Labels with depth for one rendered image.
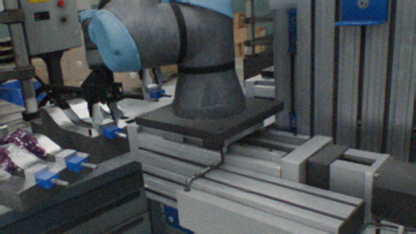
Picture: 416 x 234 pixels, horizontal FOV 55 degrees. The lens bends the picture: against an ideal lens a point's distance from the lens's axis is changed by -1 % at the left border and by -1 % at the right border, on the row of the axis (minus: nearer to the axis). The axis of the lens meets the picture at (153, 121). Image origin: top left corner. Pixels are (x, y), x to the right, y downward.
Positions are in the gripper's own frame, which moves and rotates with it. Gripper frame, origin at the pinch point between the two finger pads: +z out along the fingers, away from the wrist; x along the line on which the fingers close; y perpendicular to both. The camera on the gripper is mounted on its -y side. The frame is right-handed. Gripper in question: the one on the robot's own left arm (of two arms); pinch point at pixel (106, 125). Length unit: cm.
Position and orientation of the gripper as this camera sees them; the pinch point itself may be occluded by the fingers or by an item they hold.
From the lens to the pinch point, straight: 126.0
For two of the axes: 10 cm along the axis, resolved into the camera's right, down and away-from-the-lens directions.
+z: 1.1, 9.5, 2.9
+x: 7.7, -2.6, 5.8
